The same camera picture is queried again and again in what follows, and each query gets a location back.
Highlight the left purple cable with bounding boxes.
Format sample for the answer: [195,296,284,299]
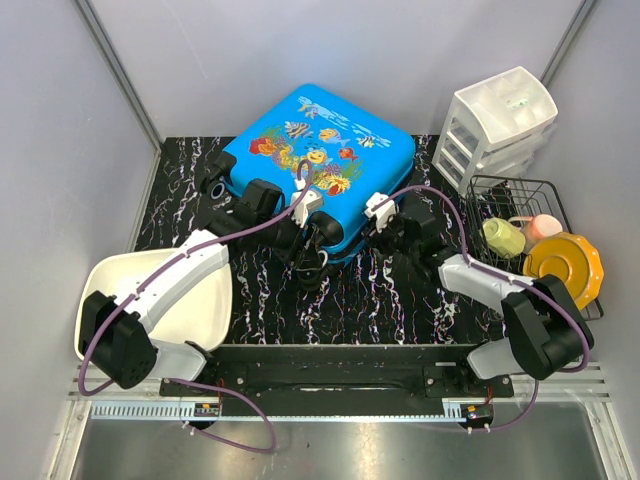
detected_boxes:
[78,162,315,455]

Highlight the black wire dish rack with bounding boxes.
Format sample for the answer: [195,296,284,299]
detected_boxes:
[466,175,604,321]

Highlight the pink cup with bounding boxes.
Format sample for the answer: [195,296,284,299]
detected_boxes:
[509,214,564,243]

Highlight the blue fish print suitcase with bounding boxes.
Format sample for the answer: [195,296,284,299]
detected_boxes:
[200,84,415,290]

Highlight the purple cable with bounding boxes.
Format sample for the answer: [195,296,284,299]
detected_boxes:
[379,184,594,432]
[78,162,315,455]

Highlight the aluminium slotted rail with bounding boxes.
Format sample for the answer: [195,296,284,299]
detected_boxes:
[67,362,612,422]

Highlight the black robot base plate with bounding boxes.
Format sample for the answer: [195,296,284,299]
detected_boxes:
[158,343,576,400]

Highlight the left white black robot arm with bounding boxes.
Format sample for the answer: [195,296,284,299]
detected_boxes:
[76,179,322,396]

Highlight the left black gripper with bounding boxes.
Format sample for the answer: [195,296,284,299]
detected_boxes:
[257,208,323,272]

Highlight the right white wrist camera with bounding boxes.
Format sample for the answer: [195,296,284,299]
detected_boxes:
[364,192,397,233]

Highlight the yellow scalloped plate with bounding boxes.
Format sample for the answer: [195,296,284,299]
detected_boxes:
[522,232,604,310]

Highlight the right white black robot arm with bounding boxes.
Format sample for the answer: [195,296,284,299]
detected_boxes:
[365,194,594,397]

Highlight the pale green cup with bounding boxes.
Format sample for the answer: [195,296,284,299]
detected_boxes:
[482,217,526,259]

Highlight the white plastic basin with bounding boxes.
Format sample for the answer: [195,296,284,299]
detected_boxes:
[81,244,232,350]

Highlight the white plastic drawer organizer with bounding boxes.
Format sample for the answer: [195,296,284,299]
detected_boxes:
[432,66,558,196]

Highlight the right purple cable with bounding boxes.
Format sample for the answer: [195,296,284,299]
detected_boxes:
[379,184,594,432]

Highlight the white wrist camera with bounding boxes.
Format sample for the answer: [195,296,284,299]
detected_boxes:
[291,189,324,228]
[364,192,397,233]

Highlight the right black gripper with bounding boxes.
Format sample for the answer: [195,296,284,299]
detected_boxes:
[361,211,419,260]

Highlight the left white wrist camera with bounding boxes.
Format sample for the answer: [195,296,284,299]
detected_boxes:
[291,189,324,228]

